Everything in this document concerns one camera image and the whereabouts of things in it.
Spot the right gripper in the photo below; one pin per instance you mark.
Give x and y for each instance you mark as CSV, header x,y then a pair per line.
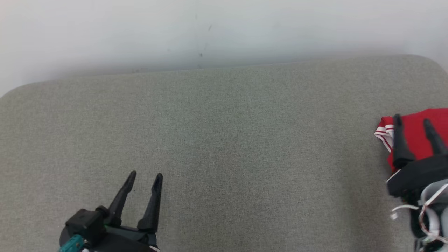
x,y
420,173

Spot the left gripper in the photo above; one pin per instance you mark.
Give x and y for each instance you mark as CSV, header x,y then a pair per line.
x,y
126,241

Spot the red jersey black lettering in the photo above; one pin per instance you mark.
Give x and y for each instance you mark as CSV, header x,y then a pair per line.
x,y
414,136

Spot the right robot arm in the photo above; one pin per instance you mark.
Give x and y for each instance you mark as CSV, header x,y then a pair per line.
x,y
437,213

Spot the grey fabric sofa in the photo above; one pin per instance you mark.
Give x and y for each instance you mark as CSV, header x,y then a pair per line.
x,y
245,147

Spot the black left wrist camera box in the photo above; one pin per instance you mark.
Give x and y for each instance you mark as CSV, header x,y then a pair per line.
x,y
85,224

